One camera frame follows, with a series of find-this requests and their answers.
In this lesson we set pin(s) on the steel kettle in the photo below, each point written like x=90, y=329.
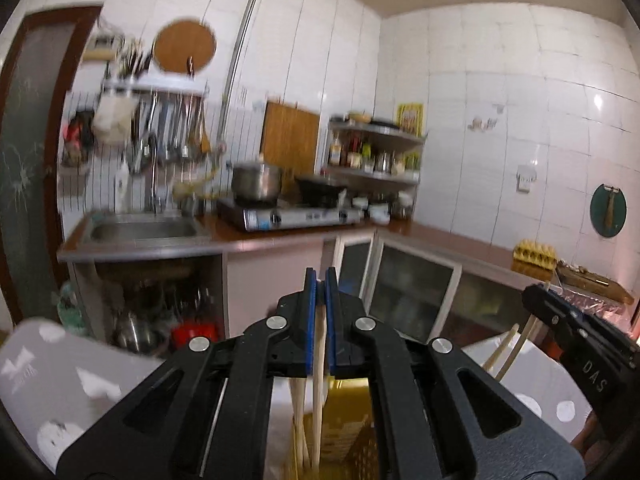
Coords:
x=140, y=332

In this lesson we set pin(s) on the brown door with glass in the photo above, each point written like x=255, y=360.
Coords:
x=30, y=135

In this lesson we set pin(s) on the white hanging cloth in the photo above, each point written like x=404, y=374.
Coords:
x=114, y=117

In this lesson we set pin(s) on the red pot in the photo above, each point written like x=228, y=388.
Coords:
x=195, y=336

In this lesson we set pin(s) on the grey printed tablecloth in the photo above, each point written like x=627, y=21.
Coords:
x=50, y=385

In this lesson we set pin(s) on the brown wooden tray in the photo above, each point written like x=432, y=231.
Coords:
x=592, y=280

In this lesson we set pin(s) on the yellow perforated utensil holder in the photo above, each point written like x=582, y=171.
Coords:
x=350, y=410

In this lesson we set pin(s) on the steel wall rack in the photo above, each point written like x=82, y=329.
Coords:
x=155, y=85

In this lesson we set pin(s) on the pink lace cloth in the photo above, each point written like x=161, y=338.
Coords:
x=595, y=305

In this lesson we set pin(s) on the black pan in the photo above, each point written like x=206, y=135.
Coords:
x=384, y=122

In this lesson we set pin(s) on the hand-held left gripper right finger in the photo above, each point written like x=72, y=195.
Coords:
x=332, y=320

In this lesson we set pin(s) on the white dish soap bottle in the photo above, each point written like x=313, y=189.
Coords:
x=121, y=187

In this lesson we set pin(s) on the white kitchen cabinet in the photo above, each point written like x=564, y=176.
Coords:
x=415, y=285

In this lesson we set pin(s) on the steel faucet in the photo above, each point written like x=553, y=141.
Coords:
x=154, y=175

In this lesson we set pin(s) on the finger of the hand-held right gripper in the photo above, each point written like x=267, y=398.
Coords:
x=590, y=322
x=552, y=320

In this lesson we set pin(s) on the yellow wall poster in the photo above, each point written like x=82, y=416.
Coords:
x=410, y=119

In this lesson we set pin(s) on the white wall socket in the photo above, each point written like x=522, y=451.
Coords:
x=526, y=179

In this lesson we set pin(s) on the red and black hanging cloths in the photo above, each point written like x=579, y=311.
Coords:
x=77, y=135

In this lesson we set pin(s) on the row of condiment bottles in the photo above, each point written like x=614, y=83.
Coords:
x=355, y=152

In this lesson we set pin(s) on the row of hanging ladles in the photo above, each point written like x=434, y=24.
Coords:
x=175, y=130

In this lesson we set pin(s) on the green round wall board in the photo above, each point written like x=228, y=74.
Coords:
x=608, y=210

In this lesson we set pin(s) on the beige bowl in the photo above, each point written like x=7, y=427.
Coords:
x=361, y=117

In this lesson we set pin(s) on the round wooden cutting board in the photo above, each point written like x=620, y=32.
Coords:
x=185, y=46

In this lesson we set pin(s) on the steel sink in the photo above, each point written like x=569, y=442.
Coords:
x=140, y=232

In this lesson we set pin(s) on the steel corner shelf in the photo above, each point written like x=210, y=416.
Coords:
x=380, y=172

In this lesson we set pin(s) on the yellow egg tray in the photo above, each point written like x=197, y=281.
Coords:
x=535, y=254

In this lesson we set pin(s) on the metal wall pipe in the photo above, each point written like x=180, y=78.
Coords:
x=240, y=35

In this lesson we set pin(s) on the small steel pot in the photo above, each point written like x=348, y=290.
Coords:
x=189, y=205

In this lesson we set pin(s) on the group of jars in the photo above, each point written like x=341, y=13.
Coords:
x=380, y=210

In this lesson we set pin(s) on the rectangular wooden cutting board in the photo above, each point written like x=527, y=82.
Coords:
x=290, y=135

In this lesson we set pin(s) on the white electrical box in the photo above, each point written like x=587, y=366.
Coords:
x=102, y=49

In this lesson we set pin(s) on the brown kitchen counter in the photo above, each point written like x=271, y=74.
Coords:
x=450, y=245

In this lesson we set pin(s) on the steel cooking pot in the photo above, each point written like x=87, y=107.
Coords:
x=256, y=182

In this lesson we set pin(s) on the steel gas stove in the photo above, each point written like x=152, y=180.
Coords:
x=290, y=217

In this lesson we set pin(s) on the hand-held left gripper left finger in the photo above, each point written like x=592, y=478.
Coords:
x=311, y=310

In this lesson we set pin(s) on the knife holder with knives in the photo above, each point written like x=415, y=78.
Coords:
x=134, y=62

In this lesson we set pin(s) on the black wok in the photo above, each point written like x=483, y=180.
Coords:
x=320, y=190

